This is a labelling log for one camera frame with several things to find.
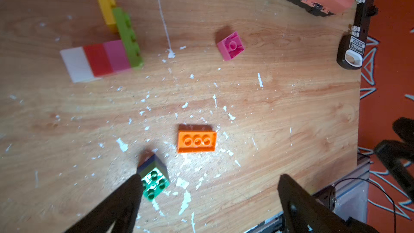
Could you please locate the black handheld scraper tool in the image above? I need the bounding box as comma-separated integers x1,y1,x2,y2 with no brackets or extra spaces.
337,0,378,70

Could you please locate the yellow lego brick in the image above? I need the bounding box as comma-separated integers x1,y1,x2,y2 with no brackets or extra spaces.
98,0,118,33

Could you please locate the lime green lego brick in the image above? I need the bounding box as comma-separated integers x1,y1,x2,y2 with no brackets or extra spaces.
112,7,143,68

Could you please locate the magenta lego brick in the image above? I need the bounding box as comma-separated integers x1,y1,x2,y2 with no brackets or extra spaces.
217,32,245,61

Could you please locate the white lego brick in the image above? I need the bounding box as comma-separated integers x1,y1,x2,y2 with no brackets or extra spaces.
60,47,98,83

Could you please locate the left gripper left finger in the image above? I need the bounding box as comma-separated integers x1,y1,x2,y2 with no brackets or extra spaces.
66,174,143,233

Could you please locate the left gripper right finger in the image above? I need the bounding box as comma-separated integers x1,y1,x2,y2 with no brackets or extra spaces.
278,174,377,233

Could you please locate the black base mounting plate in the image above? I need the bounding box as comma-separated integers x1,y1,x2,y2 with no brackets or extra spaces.
249,154,370,233

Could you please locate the orange long lego brick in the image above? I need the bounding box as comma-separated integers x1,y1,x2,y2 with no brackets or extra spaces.
177,131,217,154

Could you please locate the blue lego brick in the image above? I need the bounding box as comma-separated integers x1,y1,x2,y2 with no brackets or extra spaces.
137,154,169,178

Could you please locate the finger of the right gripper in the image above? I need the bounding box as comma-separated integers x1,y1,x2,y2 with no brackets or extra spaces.
374,140,414,201
392,117,414,142

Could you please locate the red lego brick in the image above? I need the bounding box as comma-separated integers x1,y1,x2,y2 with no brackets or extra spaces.
83,44,113,78

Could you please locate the pink lego brick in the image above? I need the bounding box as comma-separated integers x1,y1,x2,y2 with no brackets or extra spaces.
103,40,131,73

